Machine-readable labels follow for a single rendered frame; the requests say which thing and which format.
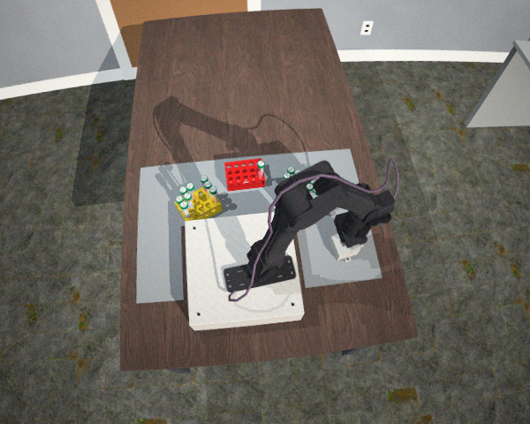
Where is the red tube rack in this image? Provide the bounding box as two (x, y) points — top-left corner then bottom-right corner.
(224, 158), (265, 192)

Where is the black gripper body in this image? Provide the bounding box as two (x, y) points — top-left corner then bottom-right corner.
(334, 212), (367, 248)

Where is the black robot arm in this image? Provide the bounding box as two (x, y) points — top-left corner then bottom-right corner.
(223, 160), (395, 292)

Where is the grey flat mat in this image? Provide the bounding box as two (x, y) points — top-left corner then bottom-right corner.
(136, 149), (382, 304)

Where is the yellow rack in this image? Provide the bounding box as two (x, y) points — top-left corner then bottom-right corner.
(175, 187), (223, 221)

